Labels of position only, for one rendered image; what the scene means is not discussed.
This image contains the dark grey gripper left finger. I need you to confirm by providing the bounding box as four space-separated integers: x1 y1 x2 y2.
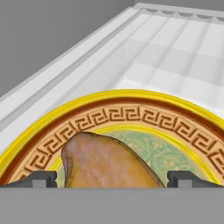
2 170 58 189

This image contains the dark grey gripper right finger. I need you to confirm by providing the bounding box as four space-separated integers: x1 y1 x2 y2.
167 170 223 189

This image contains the brown chicken drumstick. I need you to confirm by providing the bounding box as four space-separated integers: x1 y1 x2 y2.
60 131 167 189

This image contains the white fridge shelf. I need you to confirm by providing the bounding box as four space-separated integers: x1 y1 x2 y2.
0 2 224 156

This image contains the yellow rimmed patterned plate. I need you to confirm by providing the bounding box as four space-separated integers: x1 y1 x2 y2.
0 88 224 189

